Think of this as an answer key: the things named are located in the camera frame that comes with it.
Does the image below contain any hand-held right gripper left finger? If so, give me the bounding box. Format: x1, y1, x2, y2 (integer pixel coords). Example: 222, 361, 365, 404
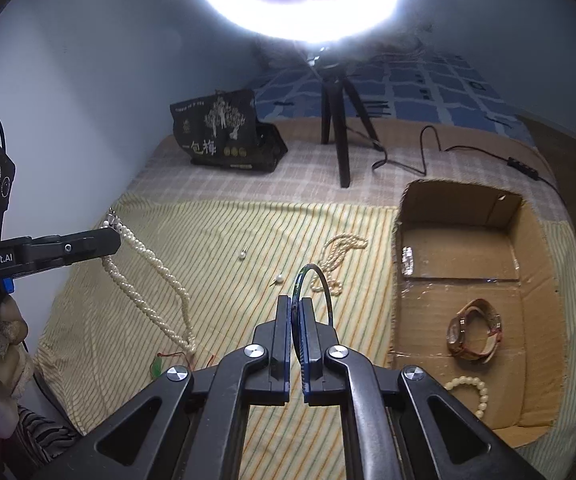
33, 294, 293, 480

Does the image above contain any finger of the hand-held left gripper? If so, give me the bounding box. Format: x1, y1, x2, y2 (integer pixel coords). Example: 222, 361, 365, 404
18, 227, 122, 275

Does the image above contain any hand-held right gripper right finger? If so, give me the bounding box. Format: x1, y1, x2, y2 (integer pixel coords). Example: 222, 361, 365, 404
298, 297, 544, 480

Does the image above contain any dark green bangle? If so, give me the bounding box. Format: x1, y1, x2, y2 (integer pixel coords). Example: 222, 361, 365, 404
290, 263, 335, 358

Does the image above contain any long pearl necklace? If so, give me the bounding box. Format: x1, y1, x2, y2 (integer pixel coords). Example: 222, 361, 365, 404
101, 212, 199, 369

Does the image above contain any cardboard box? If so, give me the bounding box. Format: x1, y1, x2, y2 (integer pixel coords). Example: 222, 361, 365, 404
387, 178, 571, 449

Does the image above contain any beige plaid blanket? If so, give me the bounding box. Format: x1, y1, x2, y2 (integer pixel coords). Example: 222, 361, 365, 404
130, 116, 574, 228

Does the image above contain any brown leather wristwatch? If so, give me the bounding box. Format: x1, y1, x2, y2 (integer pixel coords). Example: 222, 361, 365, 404
446, 298, 504, 363

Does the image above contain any black tree-print bag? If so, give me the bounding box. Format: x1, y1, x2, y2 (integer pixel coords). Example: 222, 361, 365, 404
169, 88, 289, 174

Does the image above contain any black tripod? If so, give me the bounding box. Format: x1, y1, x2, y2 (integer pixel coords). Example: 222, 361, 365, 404
307, 44, 385, 190

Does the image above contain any blue patterned bedsheet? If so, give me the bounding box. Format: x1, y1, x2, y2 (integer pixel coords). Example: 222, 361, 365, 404
252, 51, 536, 147

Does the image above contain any bunched pearl necklace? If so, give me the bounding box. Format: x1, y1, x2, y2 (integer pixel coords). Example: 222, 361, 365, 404
310, 233, 370, 297

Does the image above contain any green pendant with red cord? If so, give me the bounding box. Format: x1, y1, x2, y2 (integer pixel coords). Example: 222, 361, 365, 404
150, 351, 217, 379

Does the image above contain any pearl bead bracelet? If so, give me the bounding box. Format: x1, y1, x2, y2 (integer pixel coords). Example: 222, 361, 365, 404
442, 375, 490, 420

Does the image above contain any black power cable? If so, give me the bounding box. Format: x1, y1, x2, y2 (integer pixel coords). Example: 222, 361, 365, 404
368, 125, 561, 193

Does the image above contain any black inline cable switch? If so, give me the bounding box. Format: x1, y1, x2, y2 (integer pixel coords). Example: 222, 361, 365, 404
506, 156, 541, 179

